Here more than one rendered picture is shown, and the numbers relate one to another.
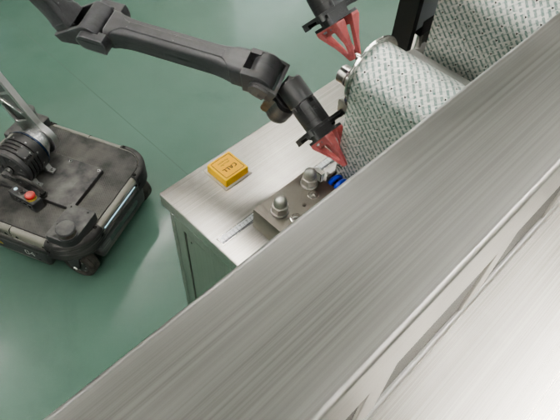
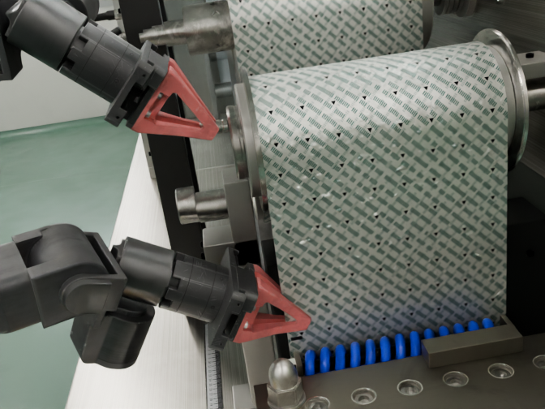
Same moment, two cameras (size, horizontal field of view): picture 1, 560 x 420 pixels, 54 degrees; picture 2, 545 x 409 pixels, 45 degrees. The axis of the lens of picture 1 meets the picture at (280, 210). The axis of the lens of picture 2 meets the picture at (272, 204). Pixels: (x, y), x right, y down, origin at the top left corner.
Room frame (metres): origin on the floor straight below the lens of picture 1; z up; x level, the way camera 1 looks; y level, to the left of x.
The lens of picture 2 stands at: (0.37, 0.30, 1.44)
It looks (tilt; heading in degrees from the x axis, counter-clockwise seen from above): 23 degrees down; 314
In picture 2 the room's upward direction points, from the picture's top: 8 degrees counter-clockwise
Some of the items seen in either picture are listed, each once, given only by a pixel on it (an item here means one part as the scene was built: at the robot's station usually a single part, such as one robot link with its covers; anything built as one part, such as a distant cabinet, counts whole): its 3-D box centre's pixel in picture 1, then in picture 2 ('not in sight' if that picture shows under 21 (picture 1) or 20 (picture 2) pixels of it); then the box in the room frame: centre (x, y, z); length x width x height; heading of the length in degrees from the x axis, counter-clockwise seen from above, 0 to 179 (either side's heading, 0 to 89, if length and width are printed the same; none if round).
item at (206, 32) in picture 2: not in sight; (208, 27); (1.03, -0.30, 1.33); 0.06 x 0.06 x 0.06; 48
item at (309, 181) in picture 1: (309, 176); (283, 380); (0.74, -0.06, 1.05); 0.04 x 0.04 x 0.04
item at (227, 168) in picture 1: (227, 168); not in sight; (0.86, 0.13, 0.91); 0.07 x 0.07 x 0.02; 48
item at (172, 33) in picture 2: not in sight; (162, 34); (1.07, -0.26, 1.33); 0.06 x 0.03 x 0.03; 48
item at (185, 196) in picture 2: (345, 75); (186, 204); (0.90, -0.11, 1.18); 0.04 x 0.02 x 0.04; 138
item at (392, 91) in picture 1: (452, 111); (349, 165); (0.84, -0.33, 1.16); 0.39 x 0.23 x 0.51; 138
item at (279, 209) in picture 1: (280, 203); not in sight; (0.66, 0.00, 1.05); 0.04 x 0.04 x 0.04
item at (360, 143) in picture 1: (387, 176); (394, 270); (0.70, -0.20, 1.11); 0.23 x 0.01 x 0.18; 48
